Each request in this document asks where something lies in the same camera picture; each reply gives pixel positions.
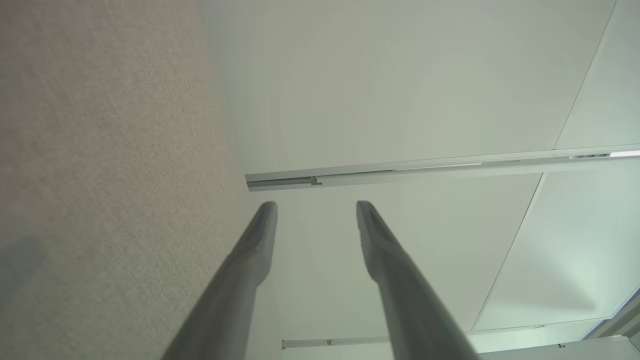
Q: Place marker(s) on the grey metal corner frame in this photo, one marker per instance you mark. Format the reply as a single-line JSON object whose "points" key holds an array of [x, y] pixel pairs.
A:
{"points": [[625, 317]]}

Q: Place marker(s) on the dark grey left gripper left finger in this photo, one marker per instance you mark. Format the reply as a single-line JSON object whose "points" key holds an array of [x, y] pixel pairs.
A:
{"points": [[235, 300]]}

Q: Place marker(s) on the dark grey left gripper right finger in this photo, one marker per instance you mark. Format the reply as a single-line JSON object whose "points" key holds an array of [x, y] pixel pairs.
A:
{"points": [[405, 300]]}

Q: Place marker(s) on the grey double partition post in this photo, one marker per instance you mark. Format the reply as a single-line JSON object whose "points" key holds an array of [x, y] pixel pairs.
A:
{"points": [[450, 169]]}

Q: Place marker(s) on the grey fabric sofa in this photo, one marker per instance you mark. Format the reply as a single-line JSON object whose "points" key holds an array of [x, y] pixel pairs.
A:
{"points": [[100, 175]]}

